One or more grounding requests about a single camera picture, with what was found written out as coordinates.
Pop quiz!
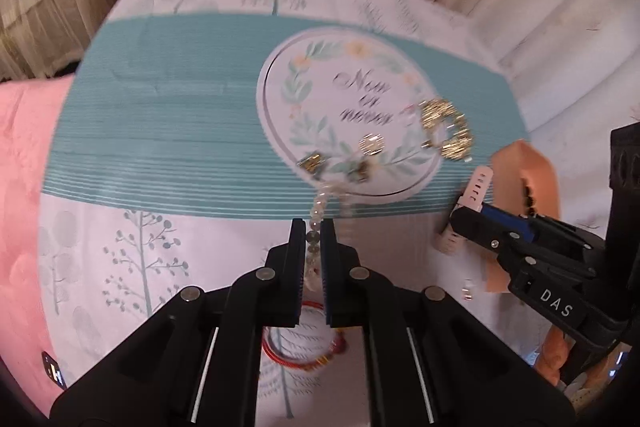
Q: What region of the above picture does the peach jewelry box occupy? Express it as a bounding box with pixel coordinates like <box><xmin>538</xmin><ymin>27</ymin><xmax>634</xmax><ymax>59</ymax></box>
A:
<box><xmin>482</xmin><ymin>141</ymin><xmax>562</xmax><ymax>295</ymax></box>

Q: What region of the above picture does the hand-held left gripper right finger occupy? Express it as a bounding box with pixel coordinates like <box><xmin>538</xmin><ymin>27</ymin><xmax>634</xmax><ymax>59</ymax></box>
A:
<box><xmin>320</xmin><ymin>219</ymin><xmax>576</xmax><ymax>427</ymax></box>

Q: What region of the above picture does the round gold earring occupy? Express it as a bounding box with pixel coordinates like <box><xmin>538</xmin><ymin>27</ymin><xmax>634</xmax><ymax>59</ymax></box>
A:
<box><xmin>359</xmin><ymin>133</ymin><xmax>387</xmax><ymax>156</ymax></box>

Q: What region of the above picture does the square gold earring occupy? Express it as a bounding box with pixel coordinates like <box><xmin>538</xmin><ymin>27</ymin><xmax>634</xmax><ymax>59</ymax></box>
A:
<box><xmin>297</xmin><ymin>151</ymin><xmax>326</xmax><ymax>173</ymax></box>
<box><xmin>348</xmin><ymin>160</ymin><xmax>372</xmax><ymax>183</ymax></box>

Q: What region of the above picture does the black blanket tag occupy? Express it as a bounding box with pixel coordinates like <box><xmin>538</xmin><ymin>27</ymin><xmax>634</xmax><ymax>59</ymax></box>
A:
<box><xmin>41</xmin><ymin>351</ymin><xmax>69</xmax><ymax>391</ymax></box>

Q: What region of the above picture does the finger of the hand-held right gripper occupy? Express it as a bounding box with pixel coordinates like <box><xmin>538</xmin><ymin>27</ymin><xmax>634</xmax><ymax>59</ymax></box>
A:
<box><xmin>481</xmin><ymin>205</ymin><xmax>537</xmax><ymax>243</ymax></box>
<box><xmin>450</xmin><ymin>205</ymin><xmax>507</xmax><ymax>254</ymax></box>

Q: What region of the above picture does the white pearl necklace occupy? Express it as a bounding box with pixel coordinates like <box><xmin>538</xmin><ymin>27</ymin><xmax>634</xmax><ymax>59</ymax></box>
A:
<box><xmin>304</xmin><ymin>179</ymin><xmax>357</xmax><ymax>294</ymax></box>

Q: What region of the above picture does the pink watch strap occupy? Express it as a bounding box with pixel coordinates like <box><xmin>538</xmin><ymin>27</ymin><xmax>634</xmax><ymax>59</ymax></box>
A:
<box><xmin>432</xmin><ymin>164</ymin><xmax>496</xmax><ymax>254</ymax></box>

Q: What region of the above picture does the red string bracelet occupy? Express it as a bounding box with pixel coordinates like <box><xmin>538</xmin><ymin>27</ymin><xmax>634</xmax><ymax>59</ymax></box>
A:
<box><xmin>261</xmin><ymin>301</ymin><xmax>349</xmax><ymax>369</ymax></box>

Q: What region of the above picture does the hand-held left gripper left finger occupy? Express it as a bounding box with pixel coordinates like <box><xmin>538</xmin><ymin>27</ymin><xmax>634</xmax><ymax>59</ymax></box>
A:
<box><xmin>50</xmin><ymin>218</ymin><xmax>307</xmax><ymax>427</ymax></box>

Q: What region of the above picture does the black bead bracelet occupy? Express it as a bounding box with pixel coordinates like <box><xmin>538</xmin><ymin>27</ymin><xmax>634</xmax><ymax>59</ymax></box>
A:
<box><xmin>520</xmin><ymin>177</ymin><xmax>540</xmax><ymax>220</ymax></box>

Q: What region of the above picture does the pink quilted blanket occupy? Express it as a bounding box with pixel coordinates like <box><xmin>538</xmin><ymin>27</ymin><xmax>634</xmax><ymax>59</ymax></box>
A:
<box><xmin>0</xmin><ymin>74</ymin><xmax>96</xmax><ymax>410</ymax></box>

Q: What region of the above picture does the person's right hand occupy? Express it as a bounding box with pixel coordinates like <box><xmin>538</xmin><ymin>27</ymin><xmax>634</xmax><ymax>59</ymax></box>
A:
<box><xmin>536</xmin><ymin>323</ymin><xmax>574</xmax><ymax>384</ymax></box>

